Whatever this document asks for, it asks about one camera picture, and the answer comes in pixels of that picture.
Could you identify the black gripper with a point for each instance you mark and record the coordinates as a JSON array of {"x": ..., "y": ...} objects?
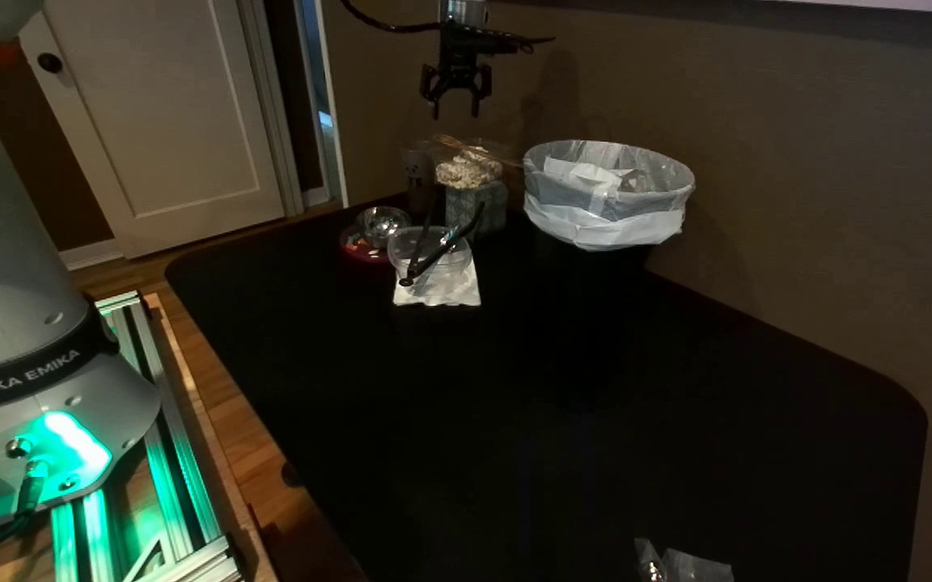
[{"x": 459, "y": 58}]

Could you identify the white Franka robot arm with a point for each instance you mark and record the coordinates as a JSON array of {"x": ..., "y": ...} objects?
[{"x": 15, "y": 302}]

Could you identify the tan crumpled bag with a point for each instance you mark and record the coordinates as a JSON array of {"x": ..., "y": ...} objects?
[{"x": 466, "y": 165}]

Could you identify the white bin liner bag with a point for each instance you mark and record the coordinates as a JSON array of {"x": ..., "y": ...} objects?
[{"x": 597, "y": 210}]

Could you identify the red plate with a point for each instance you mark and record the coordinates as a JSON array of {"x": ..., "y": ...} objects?
[{"x": 356, "y": 249}]

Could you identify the white bumpy cloth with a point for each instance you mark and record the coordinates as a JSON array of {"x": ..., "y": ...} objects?
[{"x": 453, "y": 286}]

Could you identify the round trash bin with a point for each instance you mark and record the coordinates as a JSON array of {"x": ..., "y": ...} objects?
[{"x": 668, "y": 229}]

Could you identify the white door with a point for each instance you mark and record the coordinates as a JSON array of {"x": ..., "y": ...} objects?
[{"x": 162, "y": 108}]

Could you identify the black table cover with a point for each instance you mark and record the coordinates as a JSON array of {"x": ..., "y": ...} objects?
[{"x": 550, "y": 408}]

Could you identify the dark door knob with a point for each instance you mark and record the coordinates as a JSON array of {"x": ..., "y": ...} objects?
[{"x": 50, "y": 63}]

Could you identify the crumpled clear plastic piece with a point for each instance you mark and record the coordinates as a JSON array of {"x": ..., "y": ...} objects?
[{"x": 682, "y": 563}]

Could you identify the aluminium frame base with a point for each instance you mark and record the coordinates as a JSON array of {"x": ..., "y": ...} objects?
[{"x": 170, "y": 494}]

